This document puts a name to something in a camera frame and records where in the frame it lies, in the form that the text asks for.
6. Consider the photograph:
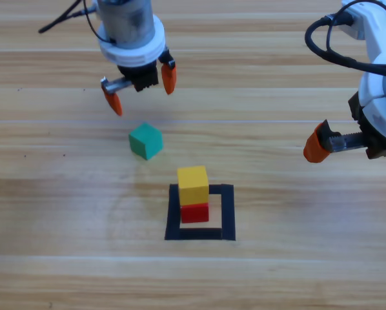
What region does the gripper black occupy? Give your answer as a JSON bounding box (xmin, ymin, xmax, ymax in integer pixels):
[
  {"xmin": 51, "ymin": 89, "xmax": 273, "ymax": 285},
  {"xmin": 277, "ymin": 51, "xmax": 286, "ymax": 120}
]
[
  {"xmin": 101, "ymin": 48, "xmax": 178, "ymax": 116},
  {"xmin": 303, "ymin": 91, "xmax": 386, "ymax": 164}
]

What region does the green wooden cube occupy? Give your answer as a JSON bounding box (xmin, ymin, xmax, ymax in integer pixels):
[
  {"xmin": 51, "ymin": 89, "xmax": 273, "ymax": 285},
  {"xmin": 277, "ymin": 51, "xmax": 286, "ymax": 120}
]
[{"xmin": 128, "ymin": 122, "xmax": 164, "ymax": 161}]

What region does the yellow wooden cube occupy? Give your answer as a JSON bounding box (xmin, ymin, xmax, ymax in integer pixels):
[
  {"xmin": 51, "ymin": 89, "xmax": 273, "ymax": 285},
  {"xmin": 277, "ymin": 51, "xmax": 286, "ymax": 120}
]
[{"xmin": 176, "ymin": 165, "xmax": 210, "ymax": 207}]

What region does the red wooden cube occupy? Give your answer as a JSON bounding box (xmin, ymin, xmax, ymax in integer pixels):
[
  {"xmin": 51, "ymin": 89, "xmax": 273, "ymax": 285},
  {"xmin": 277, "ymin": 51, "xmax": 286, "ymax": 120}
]
[{"xmin": 180, "ymin": 202, "xmax": 210, "ymax": 224}]

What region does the black tape square outline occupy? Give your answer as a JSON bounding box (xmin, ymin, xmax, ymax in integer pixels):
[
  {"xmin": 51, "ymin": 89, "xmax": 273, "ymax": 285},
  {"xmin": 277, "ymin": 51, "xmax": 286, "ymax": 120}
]
[{"xmin": 164, "ymin": 183, "xmax": 237, "ymax": 242}]

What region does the white wrist mount ring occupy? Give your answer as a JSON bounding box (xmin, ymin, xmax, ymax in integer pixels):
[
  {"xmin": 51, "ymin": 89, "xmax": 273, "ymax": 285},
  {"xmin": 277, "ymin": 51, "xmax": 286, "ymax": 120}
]
[{"xmin": 97, "ymin": 19, "xmax": 166, "ymax": 68}]

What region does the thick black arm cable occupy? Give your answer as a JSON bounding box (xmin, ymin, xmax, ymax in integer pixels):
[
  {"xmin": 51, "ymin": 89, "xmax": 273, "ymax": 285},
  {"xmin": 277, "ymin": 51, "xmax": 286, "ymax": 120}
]
[{"xmin": 304, "ymin": 0, "xmax": 386, "ymax": 78}]

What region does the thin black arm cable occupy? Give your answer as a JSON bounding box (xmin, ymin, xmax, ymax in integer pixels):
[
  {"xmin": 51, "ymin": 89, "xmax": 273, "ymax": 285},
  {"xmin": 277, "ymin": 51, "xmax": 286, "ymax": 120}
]
[{"xmin": 37, "ymin": 0, "xmax": 112, "ymax": 45}]

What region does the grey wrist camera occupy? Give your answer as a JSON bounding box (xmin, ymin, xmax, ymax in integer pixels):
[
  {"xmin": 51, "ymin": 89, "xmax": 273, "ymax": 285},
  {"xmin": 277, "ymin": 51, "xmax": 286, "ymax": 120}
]
[{"xmin": 337, "ymin": 9, "xmax": 365, "ymax": 41}]

